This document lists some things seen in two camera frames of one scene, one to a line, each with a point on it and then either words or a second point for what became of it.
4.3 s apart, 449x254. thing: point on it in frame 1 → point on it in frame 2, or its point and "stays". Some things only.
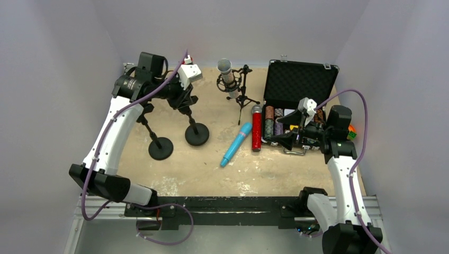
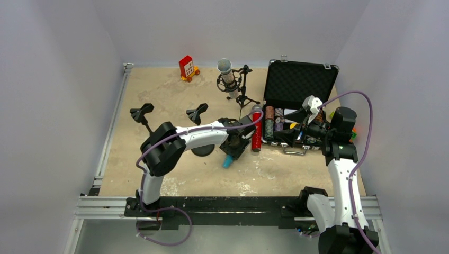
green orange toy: (352, 132) stays
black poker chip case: (288, 82) stays
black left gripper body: (183, 97) → (233, 149)
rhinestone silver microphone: (224, 66) stays
